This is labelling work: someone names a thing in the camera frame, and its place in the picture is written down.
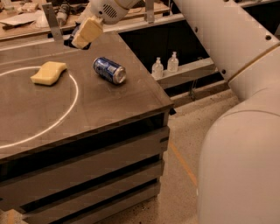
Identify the grey metal bracket left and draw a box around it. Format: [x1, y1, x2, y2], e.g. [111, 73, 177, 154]
[42, 3, 63, 41]

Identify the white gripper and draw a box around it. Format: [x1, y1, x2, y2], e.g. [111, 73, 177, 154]
[72, 0, 130, 49]

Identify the clear sanitizer bottle left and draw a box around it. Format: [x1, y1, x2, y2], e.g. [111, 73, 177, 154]
[151, 57, 164, 79]

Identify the yellow sponge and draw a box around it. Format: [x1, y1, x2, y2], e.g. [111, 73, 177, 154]
[31, 61, 67, 86]

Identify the grey drawer cabinet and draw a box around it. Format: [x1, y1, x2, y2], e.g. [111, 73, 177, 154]
[0, 111, 169, 224]

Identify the blue soda can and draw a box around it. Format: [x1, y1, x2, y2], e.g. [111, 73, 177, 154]
[93, 57, 126, 85]

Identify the clear sanitizer bottle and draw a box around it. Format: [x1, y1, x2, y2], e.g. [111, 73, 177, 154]
[167, 52, 179, 72]
[151, 57, 164, 79]

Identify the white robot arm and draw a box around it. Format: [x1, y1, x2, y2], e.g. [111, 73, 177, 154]
[174, 0, 280, 224]

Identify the cluttered wooden background desk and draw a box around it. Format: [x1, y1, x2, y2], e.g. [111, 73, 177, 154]
[0, 0, 169, 41]

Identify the dark blue rxbar wrapper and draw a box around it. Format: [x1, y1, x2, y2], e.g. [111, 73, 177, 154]
[64, 23, 91, 50]

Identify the clear sanitizer bottle right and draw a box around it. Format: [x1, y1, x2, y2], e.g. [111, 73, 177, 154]
[167, 52, 179, 72]

